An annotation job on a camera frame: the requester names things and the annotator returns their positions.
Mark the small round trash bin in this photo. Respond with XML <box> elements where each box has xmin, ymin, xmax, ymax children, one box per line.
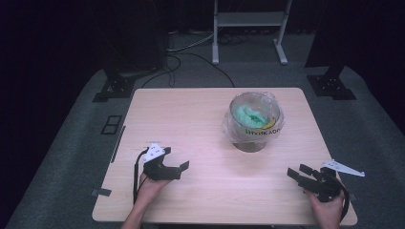
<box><xmin>231</xmin><ymin>92</ymin><xmax>283</xmax><ymax>154</ymax></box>

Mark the black stand base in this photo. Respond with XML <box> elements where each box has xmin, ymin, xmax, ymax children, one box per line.
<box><xmin>92</xmin><ymin>68</ymin><xmax>137</xmax><ymax>103</ymax></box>
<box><xmin>306</xmin><ymin>65</ymin><xmax>357</xmax><ymax>101</ymax></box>

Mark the black floor socket frame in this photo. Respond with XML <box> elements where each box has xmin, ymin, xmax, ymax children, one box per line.
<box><xmin>100</xmin><ymin>114</ymin><xmax>123</xmax><ymax>135</ymax></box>

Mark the crumpled green paper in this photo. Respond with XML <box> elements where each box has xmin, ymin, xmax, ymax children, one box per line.
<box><xmin>234</xmin><ymin>104</ymin><xmax>268</xmax><ymax>130</ymax></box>

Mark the yellow scrap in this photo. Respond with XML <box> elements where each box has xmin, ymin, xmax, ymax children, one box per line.
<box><xmin>262</xmin><ymin>116</ymin><xmax>277</xmax><ymax>130</ymax></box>

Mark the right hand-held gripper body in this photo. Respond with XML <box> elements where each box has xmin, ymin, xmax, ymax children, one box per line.
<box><xmin>310</xmin><ymin>159</ymin><xmax>366</xmax><ymax>203</ymax></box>

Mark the person's left hand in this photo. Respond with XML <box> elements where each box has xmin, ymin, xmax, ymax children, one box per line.
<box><xmin>137</xmin><ymin>173</ymin><xmax>172</xmax><ymax>208</ymax></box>

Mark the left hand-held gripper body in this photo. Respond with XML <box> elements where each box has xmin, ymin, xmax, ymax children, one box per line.
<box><xmin>141</xmin><ymin>142</ymin><xmax>183</xmax><ymax>182</ymax></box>

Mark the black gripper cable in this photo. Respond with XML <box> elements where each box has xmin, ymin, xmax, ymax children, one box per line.
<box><xmin>132</xmin><ymin>146</ymin><xmax>151</xmax><ymax>205</ymax></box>
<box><xmin>330</xmin><ymin>174</ymin><xmax>351</xmax><ymax>223</ymax></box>

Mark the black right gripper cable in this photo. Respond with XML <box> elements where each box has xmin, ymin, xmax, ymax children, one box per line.
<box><xmin>330</xmin><ymin>174</ymin><xmax>351</xmax><ymax>223</ymax></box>

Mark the grey floor cable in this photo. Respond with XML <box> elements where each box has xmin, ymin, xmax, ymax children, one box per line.
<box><xmin>165</xmin><ymin>30</ymin><xmax>218</xmax><ymax>53</ymax></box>

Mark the person's right hand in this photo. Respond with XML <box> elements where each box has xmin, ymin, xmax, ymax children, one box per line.
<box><xmin>305</xmin><ymin>186</ymin><xmax>347</xmax><ymax>229</ymax></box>

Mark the plastic-lined bin with green item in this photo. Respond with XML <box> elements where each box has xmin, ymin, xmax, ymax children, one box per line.
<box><xmin>222</xmin><ymin>91</ymin><xmax>286</xmax><ymax>145</ymax></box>

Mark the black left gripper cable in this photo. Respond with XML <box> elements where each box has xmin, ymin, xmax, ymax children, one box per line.
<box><xmin>132</xmin><ymin>146</ymin><xmax>151</xmax><ymax>205</ymax></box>

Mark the black floor cable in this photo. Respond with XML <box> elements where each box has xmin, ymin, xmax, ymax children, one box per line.
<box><xmin>140</xmin><ymin>52</ymin><xmax>236</xmax><ymax>89</ymax></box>

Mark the grey tape piece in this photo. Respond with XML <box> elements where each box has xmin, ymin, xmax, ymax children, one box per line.
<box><xmin>91</xmin><ymin>188</ymin><xmax>113</xmax><ymax>198</ymax></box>

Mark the white metal stand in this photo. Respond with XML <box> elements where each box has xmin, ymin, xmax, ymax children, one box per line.
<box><xmin>211</xmin><ymin>0</ymin><xmax>293</xmax><ymax>66</ymax></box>

